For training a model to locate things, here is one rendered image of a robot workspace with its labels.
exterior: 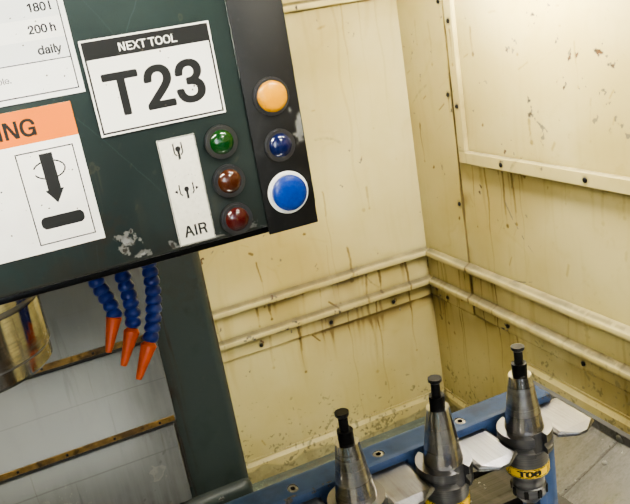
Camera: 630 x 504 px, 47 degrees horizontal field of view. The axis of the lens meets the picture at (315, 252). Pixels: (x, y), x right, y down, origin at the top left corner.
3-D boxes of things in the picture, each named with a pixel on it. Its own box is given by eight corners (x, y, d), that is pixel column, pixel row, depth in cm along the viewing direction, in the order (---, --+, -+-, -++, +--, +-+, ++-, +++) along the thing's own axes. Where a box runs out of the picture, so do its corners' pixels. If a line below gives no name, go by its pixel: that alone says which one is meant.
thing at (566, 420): (601, 427, 85) (601, 421, 85) (565, 443, 83) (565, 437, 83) (559, 403, 91) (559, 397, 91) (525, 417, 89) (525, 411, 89)
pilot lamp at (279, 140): (295, 155, 60) (291, 129, 60) (271, 161, 60) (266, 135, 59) (293, 155, 61) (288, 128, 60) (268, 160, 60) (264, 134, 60)
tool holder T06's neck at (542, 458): (531, 450, 90) (529, 427, 89) (558, 470, 85) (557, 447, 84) (497, 464, 88) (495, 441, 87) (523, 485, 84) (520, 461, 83)
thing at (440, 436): (442, 442, 84) (437, 391, 82) (471, 457, 81) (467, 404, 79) (414, 459, 82) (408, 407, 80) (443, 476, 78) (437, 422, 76)
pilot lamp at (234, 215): (253, 228, 60) (248, 203, 60) (228, 235, 60) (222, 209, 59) (250, 227, 61) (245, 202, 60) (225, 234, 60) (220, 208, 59)
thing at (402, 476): (441, 498, 78) (440, 491, 77) (397, 517, 76) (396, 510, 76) (407, 466, 84) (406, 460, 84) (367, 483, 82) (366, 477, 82)
